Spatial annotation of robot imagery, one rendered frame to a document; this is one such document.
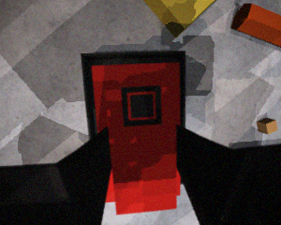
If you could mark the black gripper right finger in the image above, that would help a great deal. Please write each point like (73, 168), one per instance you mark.
(212, 173)

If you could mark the yellow rectangular block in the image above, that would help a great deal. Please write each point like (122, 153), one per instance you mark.
(177, 15)

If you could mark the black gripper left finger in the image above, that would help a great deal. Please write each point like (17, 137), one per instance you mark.
(79, 182)

